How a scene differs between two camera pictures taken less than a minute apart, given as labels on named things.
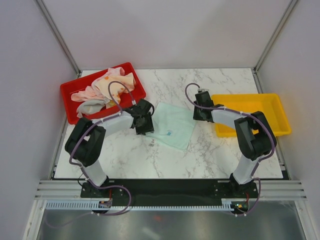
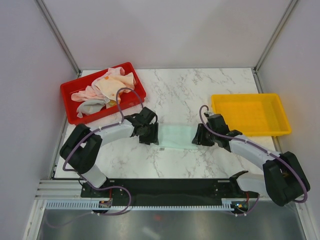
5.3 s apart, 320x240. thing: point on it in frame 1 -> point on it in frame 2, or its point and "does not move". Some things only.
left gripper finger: [144, 124] -> [152, 137]
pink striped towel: [91, 93] does not move
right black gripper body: [201, 117] -> [214, 135]
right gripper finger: [196, 113] -> [201, 136]
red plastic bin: [127, 100] does not move
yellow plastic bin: [271, 105] does not move
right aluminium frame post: [258, 63] does not move
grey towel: [91, 106] does not move
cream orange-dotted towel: [117, 89] does not move
